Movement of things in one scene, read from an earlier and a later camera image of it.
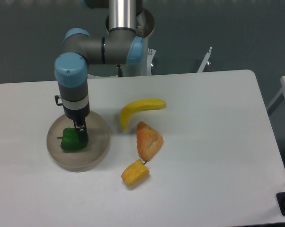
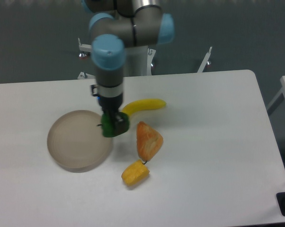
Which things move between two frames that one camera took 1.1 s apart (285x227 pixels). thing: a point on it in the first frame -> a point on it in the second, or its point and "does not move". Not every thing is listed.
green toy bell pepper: [70, 139] -> [114, 126]
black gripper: [79, 116] -> [109, 105]
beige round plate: [92, 156] does not move
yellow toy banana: [141, 105] does not move
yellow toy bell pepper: [136, 173] does not move
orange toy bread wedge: [148, 140] does not move
